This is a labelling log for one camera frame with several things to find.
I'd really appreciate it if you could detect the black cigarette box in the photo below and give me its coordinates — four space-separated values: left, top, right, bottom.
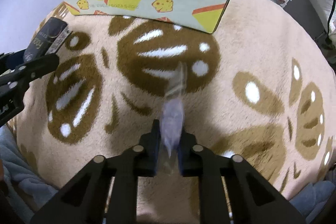
23 17 71 63

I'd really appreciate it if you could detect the small purple packaged toy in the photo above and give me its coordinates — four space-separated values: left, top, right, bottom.
158 63 187 176

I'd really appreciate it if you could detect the beige brown patterned blanket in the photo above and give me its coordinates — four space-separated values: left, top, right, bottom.
7 0 336 224

